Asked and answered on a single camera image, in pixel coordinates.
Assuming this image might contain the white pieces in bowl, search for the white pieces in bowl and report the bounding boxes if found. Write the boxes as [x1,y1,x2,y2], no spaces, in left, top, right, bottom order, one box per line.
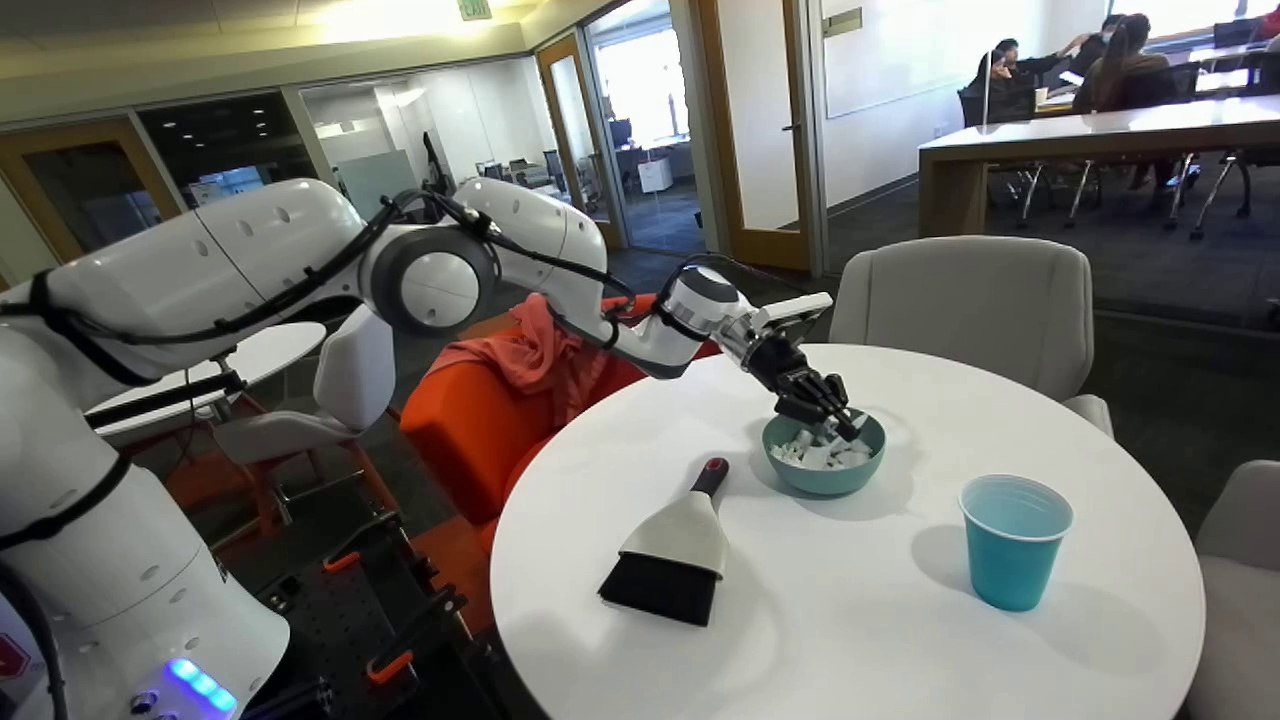
[774,429,866,471]

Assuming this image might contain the grey chair behind table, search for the grey chair behind table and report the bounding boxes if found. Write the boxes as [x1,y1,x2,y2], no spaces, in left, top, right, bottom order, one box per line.
[827,238,1114,436]

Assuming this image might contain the small round white table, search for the small round white table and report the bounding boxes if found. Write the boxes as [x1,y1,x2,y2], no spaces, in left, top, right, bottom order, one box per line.
[86,321,326,439]

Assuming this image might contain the blue plastic cup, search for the blue plastic cup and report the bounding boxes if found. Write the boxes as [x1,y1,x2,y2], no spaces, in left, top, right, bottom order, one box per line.
[964,477,1071,613]

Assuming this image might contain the salmon cloth on armchair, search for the salmon cloth on armchair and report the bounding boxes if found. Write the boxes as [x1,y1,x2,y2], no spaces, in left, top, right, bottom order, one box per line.
[432,291,636,421]

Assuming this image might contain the white brush black bristles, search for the white brush black bristles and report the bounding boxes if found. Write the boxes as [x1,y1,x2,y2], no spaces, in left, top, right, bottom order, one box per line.
[601,455,726,629]

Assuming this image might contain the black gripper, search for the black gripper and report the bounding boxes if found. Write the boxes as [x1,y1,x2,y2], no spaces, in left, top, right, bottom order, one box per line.
[745,335,866,439]

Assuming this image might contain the teal bowl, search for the teal bowl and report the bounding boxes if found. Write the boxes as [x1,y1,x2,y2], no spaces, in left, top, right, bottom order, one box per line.
[762,417,888,502]

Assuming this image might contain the seated person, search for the seated person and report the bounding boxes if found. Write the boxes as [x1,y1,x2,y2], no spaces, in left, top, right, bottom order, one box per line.
[1071,12,1181,111]

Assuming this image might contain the grey chair at right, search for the grey chair at right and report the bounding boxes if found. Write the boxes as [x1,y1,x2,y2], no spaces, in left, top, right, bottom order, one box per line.
[1189,459,1280,720]

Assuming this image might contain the orange armchair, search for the orange armchair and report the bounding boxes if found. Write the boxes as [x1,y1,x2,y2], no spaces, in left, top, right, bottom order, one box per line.
[394,291,738,640]

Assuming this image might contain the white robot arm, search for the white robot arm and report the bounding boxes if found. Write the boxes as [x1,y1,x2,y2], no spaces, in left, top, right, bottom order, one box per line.
[0,181,861,720]

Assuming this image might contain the white chair at left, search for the white chair at left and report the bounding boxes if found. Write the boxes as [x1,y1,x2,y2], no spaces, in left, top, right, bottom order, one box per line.
[217,306,394,466]

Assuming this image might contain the long wooden table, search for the long wooden table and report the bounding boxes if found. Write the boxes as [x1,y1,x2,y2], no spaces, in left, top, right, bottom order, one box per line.
[920,95,1280,238]

